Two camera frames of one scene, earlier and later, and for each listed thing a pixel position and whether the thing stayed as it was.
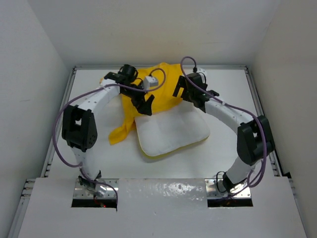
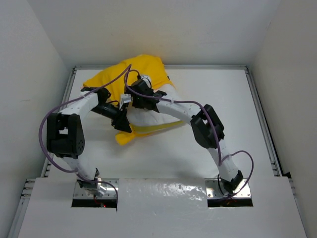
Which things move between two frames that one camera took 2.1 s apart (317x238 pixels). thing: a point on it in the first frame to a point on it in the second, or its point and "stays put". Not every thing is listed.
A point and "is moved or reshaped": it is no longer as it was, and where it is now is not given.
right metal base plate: [216, 189] stays put
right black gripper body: [187, 94] to [138, 101]
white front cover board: [158, 208] stays put
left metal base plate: [102, 190] stays put
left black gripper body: [135, 95] to [108, 110]
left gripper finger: [148, 103] to [121, 122]
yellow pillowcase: [168, 75] is moved or reshaped
